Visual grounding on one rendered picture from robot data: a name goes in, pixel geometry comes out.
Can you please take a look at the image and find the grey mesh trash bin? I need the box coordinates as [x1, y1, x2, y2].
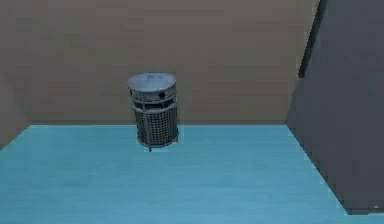
[127, 72, 180, 149]

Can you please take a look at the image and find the dark grey room door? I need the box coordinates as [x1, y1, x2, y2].
[285, 0, 384, 216]

